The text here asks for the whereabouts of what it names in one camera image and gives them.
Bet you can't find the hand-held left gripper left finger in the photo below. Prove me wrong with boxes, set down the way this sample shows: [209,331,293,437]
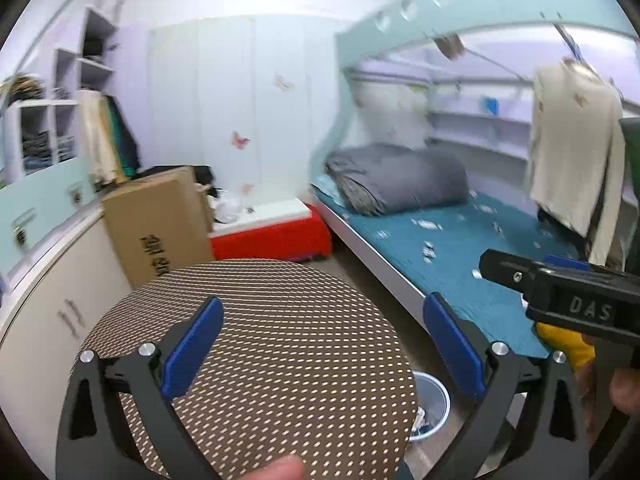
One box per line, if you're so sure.
[55,296,224,480]

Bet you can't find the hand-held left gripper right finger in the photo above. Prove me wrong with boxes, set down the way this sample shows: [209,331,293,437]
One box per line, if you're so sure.
[400,292,591,480]

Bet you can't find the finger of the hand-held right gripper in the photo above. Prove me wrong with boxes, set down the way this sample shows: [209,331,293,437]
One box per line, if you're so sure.
[478,249,543,291]
[544,255,590,274]

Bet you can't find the light blue plastic bin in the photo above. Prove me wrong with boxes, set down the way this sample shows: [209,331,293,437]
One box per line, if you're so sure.
[410,371,451,444]

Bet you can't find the person's right hand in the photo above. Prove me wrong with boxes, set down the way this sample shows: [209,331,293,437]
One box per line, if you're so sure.
[611,369,640,413]

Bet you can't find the person's left hand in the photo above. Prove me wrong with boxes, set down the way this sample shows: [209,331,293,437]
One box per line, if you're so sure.
[235,455,306,480]

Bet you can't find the bed with teal sheet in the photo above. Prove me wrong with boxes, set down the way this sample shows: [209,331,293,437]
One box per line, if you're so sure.
[320,185,592,361]

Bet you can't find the round polka dot table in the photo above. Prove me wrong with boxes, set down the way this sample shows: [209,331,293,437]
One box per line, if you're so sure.
[80,259,419,480]

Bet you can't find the cream sweater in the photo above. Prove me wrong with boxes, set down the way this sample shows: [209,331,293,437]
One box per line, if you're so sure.
[528,59,626,267]

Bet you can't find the dark green garment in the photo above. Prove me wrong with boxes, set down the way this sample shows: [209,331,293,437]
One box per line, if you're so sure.
[619,117,640,211]

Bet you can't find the large cardboard box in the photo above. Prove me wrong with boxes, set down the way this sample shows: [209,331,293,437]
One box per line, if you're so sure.
[101,167,216,289]

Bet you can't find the red bench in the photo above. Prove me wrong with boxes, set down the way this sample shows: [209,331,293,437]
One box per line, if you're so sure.
[210,210,334,264]

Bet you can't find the grey duvet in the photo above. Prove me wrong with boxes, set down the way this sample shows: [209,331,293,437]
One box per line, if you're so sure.
[325,144,469,217]

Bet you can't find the white crumpled plastic bag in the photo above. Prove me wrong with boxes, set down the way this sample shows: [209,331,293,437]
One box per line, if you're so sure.
[215,192,244,224]

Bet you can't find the white cabinet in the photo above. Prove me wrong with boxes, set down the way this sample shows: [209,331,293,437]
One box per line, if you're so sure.
[0,205,137,413]

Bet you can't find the metal rod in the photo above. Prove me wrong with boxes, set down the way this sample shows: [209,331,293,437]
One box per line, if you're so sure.
[467,49,532,82]

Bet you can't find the teal drawer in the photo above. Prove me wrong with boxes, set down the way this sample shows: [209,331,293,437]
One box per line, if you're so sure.
[0,182,56,273]
[30,155,97,226]

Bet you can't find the blue clothes hanger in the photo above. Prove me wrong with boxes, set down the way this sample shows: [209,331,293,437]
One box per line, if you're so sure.
[552,12,601,78]

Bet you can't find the black jacket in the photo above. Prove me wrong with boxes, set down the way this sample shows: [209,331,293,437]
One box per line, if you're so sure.
[112,97,142,178]

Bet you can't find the brown hanging cloth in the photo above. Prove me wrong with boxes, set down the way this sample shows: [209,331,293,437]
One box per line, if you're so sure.
[433,34,469,62]

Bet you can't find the cream jacket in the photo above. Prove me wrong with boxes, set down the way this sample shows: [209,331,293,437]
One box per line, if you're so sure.
[77,91,122,187]

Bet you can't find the folded blue jeans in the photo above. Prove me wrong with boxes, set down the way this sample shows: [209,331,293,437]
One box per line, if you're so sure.
[55,134,77,163]

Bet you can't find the white wardrobe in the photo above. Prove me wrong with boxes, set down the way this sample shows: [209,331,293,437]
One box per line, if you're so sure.
[147,15,352,222]

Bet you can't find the dark grey folded clothes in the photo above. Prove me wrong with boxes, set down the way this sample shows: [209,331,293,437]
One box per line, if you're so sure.
[22,131,54,169]

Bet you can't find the teal bunk bed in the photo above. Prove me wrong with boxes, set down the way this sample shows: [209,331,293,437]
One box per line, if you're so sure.
[309,0,640,376]

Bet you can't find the lavender cubby shelf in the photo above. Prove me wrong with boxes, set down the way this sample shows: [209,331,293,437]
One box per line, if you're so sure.
[0,7,119,177]

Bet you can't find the olive clothes pile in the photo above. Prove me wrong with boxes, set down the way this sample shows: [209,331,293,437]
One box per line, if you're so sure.
[0,74,44,104]

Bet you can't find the black folded clothes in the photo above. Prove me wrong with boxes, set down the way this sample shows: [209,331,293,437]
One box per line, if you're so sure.
[82,35,108,61]

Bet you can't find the lavender wall shelf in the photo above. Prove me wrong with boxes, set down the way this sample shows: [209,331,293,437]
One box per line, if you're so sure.
[427,109,533,162]

